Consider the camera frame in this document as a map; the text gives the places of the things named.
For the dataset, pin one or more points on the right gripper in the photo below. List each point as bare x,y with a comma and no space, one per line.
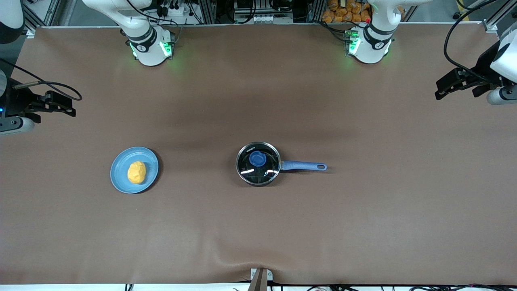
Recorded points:
17,101

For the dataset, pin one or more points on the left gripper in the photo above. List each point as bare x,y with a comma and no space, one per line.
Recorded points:
483,66

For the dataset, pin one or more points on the yellow potato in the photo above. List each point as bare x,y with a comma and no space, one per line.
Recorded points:
136,173

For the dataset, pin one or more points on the glass lid with blue knob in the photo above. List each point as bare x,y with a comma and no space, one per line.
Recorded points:
258,159

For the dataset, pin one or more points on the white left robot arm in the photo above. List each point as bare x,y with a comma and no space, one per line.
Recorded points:
373,48

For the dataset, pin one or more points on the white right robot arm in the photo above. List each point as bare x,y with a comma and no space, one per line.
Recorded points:
149,48

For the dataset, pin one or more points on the blue plate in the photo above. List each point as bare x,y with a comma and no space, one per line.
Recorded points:
121,178

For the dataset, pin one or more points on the orange snack bag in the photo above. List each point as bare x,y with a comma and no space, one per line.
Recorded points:
343,12

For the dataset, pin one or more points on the power strip with black plugs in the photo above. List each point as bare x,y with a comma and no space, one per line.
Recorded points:
173,10

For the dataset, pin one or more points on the white power strip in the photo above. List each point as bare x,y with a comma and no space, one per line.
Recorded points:
258,19

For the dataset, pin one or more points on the metal table corner bracket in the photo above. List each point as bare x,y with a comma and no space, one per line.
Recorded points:
31,32
490,26

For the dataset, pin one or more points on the metal table edge bracket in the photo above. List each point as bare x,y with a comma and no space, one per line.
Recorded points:
258,281

